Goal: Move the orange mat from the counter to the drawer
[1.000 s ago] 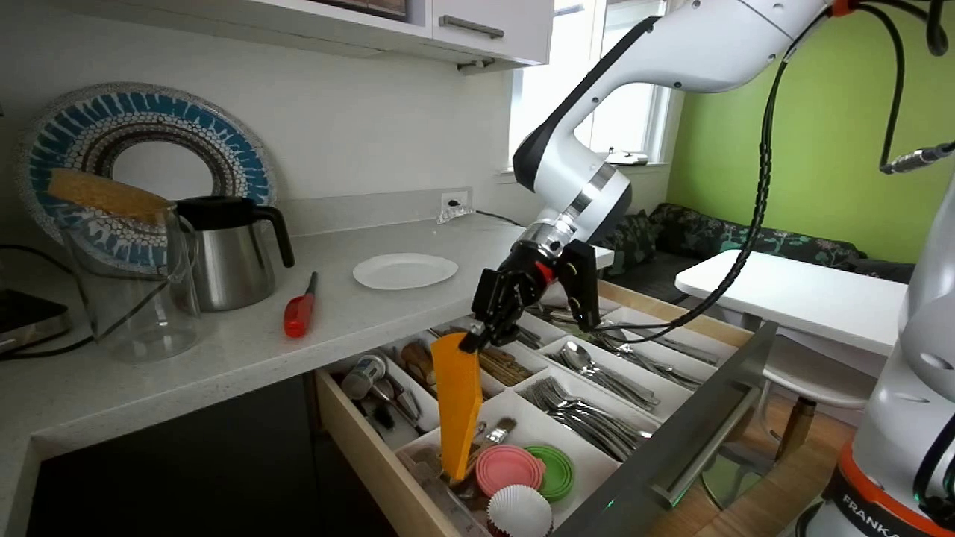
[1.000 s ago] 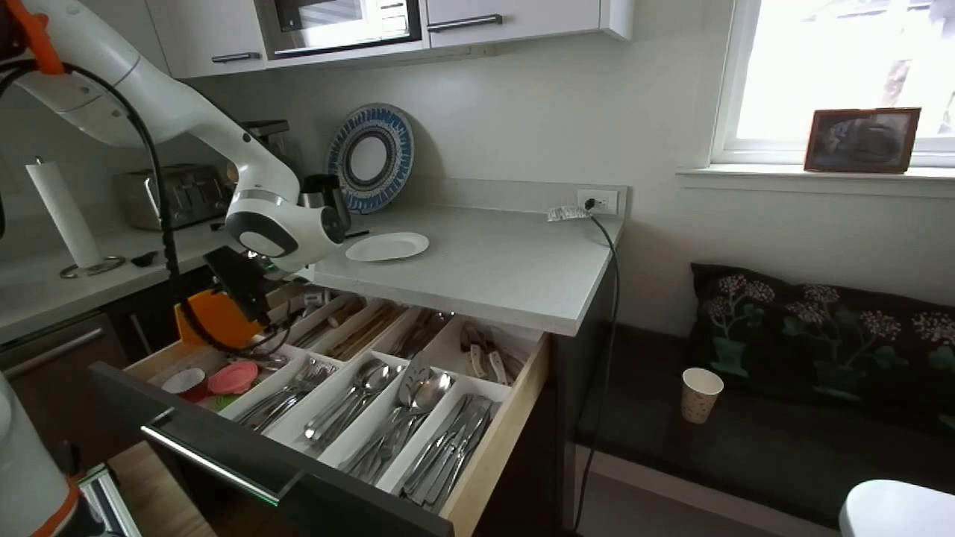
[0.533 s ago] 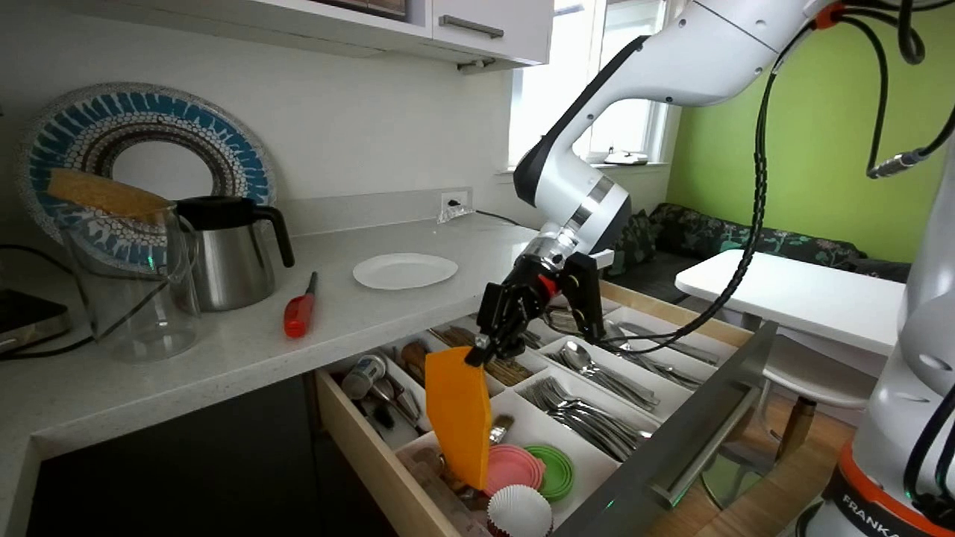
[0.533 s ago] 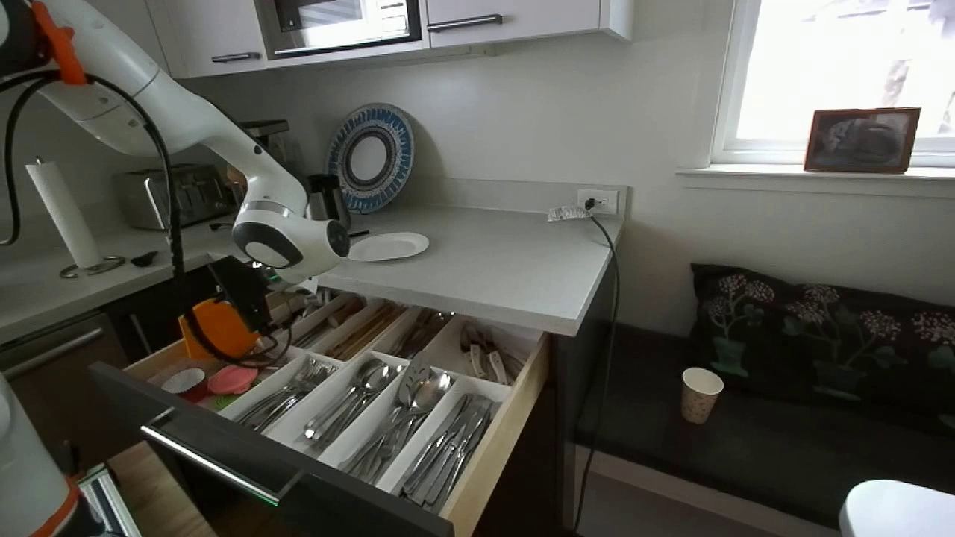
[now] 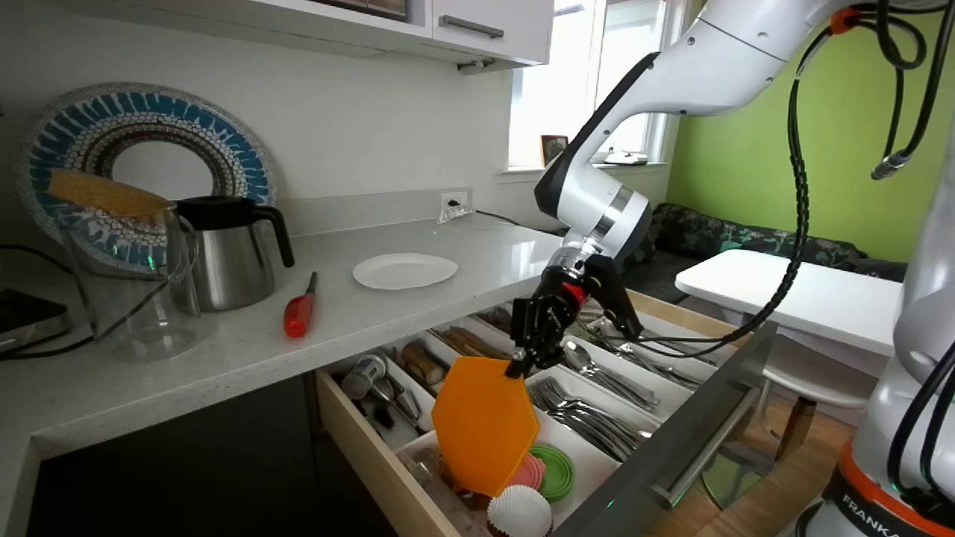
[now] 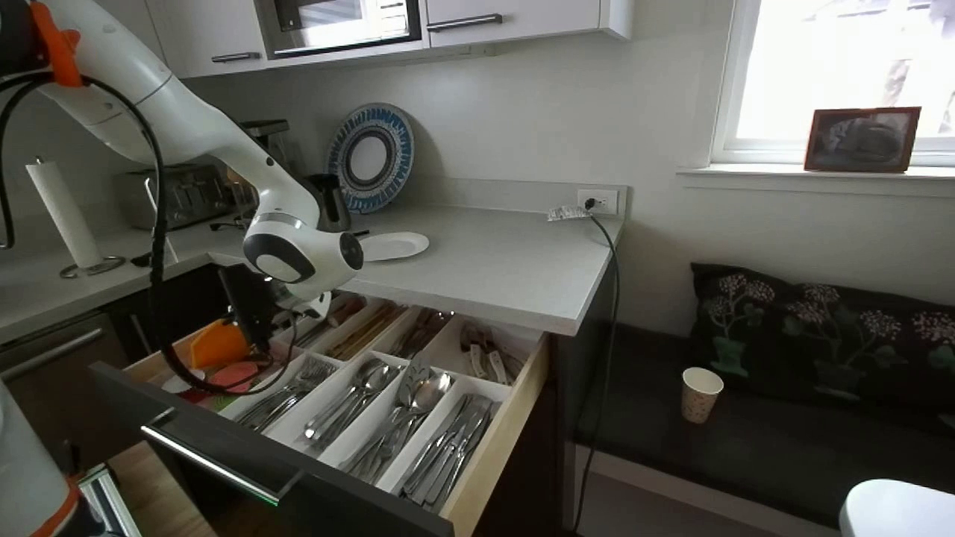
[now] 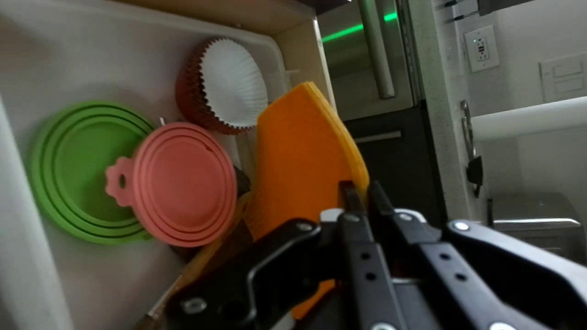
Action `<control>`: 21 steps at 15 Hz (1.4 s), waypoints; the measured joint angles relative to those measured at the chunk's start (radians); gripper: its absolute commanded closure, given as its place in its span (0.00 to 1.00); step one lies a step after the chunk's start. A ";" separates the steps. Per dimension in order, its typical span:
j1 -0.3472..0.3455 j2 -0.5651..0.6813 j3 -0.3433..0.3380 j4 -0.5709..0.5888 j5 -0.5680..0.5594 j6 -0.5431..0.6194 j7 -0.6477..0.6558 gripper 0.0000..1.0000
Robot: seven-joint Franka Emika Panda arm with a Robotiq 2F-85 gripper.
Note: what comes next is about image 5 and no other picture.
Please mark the pink silicone cup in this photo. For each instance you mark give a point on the pink silicone cup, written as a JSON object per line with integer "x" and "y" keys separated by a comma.
{"x": 529, "y": 474}

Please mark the bright window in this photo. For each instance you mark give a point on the bright window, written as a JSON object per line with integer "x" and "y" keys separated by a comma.
{"x": 526, "y": 91}

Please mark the wooden kitchen drawer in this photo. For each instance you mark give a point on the wooden kitchen drawer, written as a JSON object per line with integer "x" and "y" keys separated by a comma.
{"x": 362, "y": 449}

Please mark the white cutlery organizer tray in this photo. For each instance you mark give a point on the white cutlery organizer tray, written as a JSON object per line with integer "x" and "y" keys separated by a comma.
{"x": 617, "y": 402}

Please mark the steel teaspoon bundle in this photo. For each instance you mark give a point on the steel teaspoon bundle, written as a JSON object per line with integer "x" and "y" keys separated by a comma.
{"x": 662, "y": 364}

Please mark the dark floral cushion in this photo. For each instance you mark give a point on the dark floral cushion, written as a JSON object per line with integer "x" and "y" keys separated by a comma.
{"x": 737, "y": 238}

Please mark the black flat device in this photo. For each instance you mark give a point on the black flat device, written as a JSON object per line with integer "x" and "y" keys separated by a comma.
{"x": 26, "y": 317}

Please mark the white round plate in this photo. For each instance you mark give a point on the white round plate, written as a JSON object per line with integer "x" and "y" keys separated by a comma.
{"x": 404, "y": 270}

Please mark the white wall power outlet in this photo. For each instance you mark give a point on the white wall power outlet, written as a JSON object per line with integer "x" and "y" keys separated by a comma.
{"x": 455, "y": 206}

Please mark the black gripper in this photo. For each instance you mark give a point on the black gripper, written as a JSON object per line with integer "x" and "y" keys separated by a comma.
{"x": 556, "y": 303}

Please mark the brown picture frame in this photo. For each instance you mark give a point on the brown picture frame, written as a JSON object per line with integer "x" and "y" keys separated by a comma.
{"x": 553, "y": 150}

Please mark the steel thermos carafe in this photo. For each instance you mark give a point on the steel thermos carafe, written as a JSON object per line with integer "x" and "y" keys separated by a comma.
{"x": 228, "y": 262}

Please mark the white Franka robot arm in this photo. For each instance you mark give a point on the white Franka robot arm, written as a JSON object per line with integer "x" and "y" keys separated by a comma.
{"x": 698, "y": 59}

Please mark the steel fork bundle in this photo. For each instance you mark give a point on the steel fork bundle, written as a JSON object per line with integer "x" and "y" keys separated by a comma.
{"x": 592, "y": 420}

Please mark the green silicone cup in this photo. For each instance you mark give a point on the green silicone cup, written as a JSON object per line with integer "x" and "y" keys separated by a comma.
{"x": 556, "y": 473}

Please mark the blue patterned decorative plate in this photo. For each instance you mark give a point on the blue patterned decorative plate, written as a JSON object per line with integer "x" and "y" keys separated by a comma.
{"x": 92, "y": 119}

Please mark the white small table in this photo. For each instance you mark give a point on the white small table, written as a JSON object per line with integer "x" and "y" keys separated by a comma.
{"x": 808, "y": 292}

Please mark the white upper cabinet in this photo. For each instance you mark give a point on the white upper cabinet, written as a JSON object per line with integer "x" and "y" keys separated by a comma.
{"x": 301, "y": 19}

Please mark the steel knife bundle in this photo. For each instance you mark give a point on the steel knife bundle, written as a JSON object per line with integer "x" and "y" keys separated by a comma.
{"x": 689, "y": 346}

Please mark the white small cup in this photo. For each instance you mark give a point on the white small cup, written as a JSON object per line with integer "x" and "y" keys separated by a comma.
{"x": 517, "y": 511}

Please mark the steel measuring cups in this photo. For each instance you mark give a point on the steel measuring cups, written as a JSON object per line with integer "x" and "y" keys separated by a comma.
{"x": 375, "y": 383}

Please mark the steel spoon bundle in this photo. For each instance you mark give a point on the steel spoon bundle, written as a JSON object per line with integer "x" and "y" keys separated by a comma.
{"x": 608, "y": 376}

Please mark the wooden utensils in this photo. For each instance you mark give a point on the wooden utensils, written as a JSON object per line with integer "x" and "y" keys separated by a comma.
{"x": 472, "y": 343}

